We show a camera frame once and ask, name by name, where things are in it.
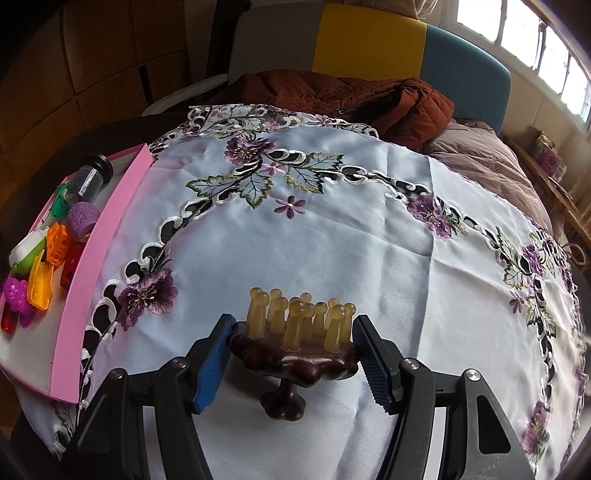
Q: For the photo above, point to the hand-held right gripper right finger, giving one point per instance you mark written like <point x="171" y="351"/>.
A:
<point x="378" y="369"/>

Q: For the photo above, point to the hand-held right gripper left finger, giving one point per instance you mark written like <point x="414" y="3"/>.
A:
<point x="212" y="369"/>

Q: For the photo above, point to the wooden massage comb amber pegs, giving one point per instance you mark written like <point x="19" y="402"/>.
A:
<point x="295" y="360"/>

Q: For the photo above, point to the red plastic piece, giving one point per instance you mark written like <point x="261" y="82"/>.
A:
<point x="71" y="265"/>

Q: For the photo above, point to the yellow orange plastic piece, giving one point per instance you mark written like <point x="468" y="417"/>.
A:
<point x="41" y="281"/>

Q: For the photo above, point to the purple plastic piece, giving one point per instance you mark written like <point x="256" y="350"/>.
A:
<point x="83" y="219"/>

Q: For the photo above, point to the deep orange plastic piece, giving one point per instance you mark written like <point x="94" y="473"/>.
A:
<point x="57" y="244"/>

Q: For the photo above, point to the magenta perforated plastic piece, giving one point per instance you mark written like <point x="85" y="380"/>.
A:
<point x="14" y="290"/>

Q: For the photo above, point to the white plastic piece green trim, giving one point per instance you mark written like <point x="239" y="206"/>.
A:
<point x="27" y="247"/>

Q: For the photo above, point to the clear jar black lid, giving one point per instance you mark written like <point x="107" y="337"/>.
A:
<point x="87" y="182"/>

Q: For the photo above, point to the dark green plastic piece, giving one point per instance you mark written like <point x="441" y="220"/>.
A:
<point x="65" y="188"/>

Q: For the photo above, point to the embroidered floral white tablecloth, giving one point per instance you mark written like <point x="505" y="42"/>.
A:
<point x="323" y="221"/>

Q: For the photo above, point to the pale pink duvet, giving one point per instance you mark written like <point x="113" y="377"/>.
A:
<point x="480" y="161"/>

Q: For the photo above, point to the wooden shelf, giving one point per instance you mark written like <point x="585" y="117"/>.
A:
<point x="561" y="198"/>

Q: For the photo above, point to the small pink patterned box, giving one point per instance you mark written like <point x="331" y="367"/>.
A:
<point x="547" y="152"/>

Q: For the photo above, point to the white armrest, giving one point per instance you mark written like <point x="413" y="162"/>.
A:
<point x="184" y="94"/>

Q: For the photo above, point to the rust quilted jacket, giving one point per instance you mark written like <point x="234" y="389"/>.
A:
<point x="323" y="94"/>

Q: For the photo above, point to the wooden wardrobe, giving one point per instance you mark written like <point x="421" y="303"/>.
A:
<point x="92" y="69"/>

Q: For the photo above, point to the window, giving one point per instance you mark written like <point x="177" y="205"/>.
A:
<point x="485" y="23"/>

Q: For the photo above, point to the beige curtain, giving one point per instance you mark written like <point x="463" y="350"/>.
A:
<point x="425" y="9"/>

